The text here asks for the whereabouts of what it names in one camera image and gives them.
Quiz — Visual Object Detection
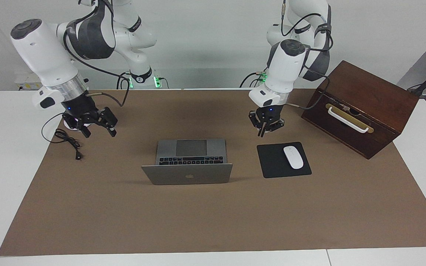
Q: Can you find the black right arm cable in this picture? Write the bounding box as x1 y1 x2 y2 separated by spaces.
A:
85 72 131 108

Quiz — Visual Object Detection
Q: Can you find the gold handle plate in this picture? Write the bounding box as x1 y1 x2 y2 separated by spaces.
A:
325 103 375 134

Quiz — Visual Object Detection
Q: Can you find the black lamp power cord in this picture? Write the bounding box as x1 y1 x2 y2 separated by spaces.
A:
41 112 84 161

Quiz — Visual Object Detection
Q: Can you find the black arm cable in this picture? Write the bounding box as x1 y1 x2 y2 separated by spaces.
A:
85 72 131 108
285 13 334 111

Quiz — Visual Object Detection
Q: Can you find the white desk lamp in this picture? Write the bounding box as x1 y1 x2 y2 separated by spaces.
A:
64 111 96 131

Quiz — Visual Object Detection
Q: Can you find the dark brown wooden box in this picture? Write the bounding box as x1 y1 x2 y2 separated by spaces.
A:
301 60 420 160

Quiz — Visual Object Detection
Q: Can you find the black mouse pad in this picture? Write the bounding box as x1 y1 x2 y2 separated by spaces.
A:
257 142 312 179

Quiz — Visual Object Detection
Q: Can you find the white computer mouse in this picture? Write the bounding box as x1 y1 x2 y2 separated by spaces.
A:
283 146 305 170

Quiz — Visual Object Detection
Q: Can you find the white box handle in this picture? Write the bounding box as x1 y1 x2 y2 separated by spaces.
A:
327 106 370 134

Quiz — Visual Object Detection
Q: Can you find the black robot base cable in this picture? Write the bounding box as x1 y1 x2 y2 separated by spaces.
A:
116 72 131 90
239 72 266 89

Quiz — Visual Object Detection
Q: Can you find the brown table mat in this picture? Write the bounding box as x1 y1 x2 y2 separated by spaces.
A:
0 89 426 257

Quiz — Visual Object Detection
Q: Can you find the white power strip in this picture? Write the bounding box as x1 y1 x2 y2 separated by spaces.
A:
15 72 43 91

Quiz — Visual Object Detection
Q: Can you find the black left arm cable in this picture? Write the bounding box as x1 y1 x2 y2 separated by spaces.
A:
285 13 334 111

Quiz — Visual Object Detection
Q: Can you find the silver Apple laptop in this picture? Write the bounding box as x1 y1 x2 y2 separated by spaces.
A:
141 139 234 186

